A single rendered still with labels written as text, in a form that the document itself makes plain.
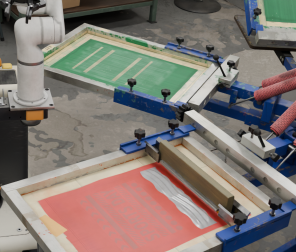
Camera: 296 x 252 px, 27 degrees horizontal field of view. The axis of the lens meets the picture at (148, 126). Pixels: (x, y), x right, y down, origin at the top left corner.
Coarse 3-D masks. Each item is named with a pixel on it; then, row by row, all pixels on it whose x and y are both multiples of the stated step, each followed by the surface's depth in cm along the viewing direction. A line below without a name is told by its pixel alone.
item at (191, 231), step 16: (192, 192) 223; (176, 208) 214; (208, 208) 216; (192, 224) 208; (224, 224) 210; (80, 240) 196; (96, 240) 197; (112, 240) 197; (160, 240) 200; (176, 240) 200
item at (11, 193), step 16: (176, 144) 247; (192, 144) 243; (96, 160) 228; (112, 160) 230; (128, 160) 235; (208, 160) 237; (32, 176) 216; (48, 176) 217; (64, 176) 220; (80, 176) 224; (224, 176) 231; (240, 176) 228; (16, 192) 207; (240, 192) 226; (256, 192) 221; (16, 208) 202; (32, 224) 195; (48, 240) 189; (208, 240) 197
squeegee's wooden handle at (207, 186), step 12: (168, 144) 229; (168, 156) 228; (180, 156) 223; (180, 168) 223; (192, 168) 218; (192, 180) 219; (204, 180) 213; (204, 192) 215; (216, 192) 209; (228, 192) 208; (216, 204) 211; (228, 204) 207
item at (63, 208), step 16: (112, 176) 226; (128, 176) 227; (64, 192) 216; (80, 192) 216; (160, 192) 221; (48, 208) 208; (64, 208) 208; (80, 208) 209; (64, 224) 202; (80, 224) 202; (96, 224) 203
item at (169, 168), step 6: (162, 162) 230; (168, 168) 227; (174, 174) 225; (180, 180) 223; (186, 180) 222; (192, 186) 219; (198, 192) 217; (204, 198) 214; (210, 204) 212; (216, 210) 210
